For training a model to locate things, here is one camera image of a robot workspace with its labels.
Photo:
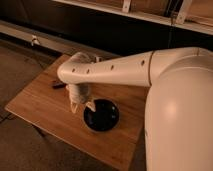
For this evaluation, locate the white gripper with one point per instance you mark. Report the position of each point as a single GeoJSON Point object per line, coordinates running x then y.
{"type": "Point", "coordinates": [80, 93]}

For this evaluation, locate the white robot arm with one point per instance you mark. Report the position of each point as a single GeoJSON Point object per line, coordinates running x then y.
{"type": "Point", "coordinates": [179, 105]}

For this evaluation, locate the black ceramic bowl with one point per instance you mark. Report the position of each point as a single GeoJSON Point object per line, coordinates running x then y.
{"type": "Point", "coordinates": [104, 118]}

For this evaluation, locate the small black rectangular block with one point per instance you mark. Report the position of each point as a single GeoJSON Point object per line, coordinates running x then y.
{"type": "Point", "coordinates": [57, 85]}

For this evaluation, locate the wooden table board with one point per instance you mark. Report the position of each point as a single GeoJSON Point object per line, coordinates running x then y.
{"type": "Point", "coordinates": [123, 147]}

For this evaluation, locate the white wall outlet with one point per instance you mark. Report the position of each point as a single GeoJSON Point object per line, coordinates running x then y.
{"type": "Point", "coordinates": [34, 40]}

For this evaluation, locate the white shelf frame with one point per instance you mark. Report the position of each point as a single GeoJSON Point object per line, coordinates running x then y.
{"type": "Point", "coordinates": [193, 15]}

